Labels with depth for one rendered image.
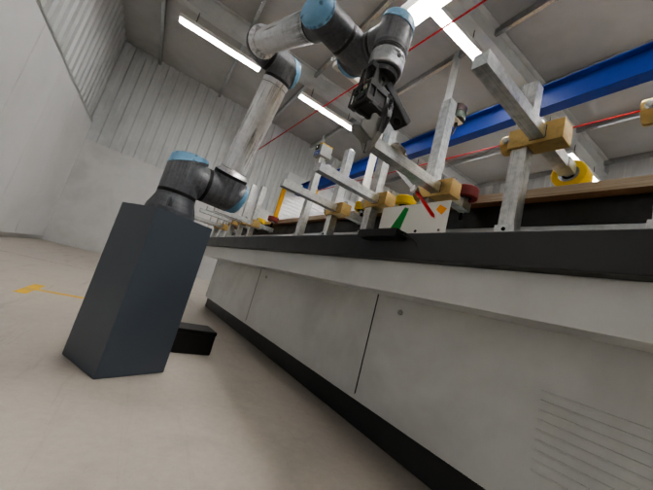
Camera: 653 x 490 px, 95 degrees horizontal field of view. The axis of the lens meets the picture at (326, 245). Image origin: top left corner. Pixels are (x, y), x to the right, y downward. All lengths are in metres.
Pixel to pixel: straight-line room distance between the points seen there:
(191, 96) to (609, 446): 9.48
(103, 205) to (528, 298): 8.50
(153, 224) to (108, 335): 0.40
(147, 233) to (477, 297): 1.06
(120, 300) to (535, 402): 1.26
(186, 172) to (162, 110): 7.98
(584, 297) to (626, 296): 0.06
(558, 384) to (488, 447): 0.24
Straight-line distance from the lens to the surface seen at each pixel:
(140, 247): 1.23
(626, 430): 0.92
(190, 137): 9.14
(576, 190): 1.00
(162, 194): 1.34
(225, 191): 1.39
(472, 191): 1.05
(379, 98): 0.80
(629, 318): 0.72
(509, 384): 0.98
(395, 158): 0.82
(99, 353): 1.29
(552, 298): 0.75
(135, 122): 9.12
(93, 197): 8.75
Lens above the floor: 0.46
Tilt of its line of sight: 9 degrees up
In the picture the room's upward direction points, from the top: 15 degrees clockwise
